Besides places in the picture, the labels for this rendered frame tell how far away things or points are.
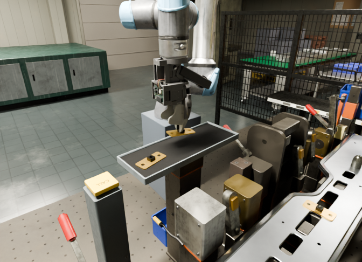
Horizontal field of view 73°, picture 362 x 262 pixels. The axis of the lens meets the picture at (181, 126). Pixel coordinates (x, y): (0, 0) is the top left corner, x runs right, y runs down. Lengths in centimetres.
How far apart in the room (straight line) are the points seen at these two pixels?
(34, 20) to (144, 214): 666
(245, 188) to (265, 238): 13
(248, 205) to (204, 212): 16
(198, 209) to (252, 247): 17
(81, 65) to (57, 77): 49
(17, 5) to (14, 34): 66
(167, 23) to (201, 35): 41
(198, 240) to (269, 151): 39
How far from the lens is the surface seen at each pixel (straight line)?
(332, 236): 79
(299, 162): 96
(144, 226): 113
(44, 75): 516
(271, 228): 74
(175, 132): 72
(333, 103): 120
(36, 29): 744
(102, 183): 61
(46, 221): 128
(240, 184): 73
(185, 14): 62
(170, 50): 61
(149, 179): 60
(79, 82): 532
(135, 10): 75
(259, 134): 85
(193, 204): 60
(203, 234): 59
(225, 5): 574
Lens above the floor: 151
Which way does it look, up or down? 24 degrees down
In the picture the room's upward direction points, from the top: straight up
